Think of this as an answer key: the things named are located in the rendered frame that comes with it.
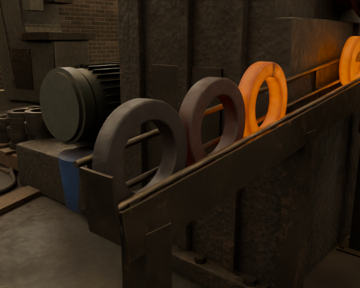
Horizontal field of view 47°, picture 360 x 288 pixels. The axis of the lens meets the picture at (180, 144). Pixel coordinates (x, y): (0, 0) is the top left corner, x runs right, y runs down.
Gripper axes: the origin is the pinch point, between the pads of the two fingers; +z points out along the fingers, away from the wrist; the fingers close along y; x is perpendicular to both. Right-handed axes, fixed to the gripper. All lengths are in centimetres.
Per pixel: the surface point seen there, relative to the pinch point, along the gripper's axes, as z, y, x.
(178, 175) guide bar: -3, -86, -16
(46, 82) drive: 140, -21, -23
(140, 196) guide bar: -3, -94, -17
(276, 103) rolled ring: 0.3, -47.9, -9.2
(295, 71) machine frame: 6.8, -26.1, -3.6
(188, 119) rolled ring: 0, -81, -8
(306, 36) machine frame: 7.2, -20.4, 5.5
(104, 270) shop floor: 60, -51, -79
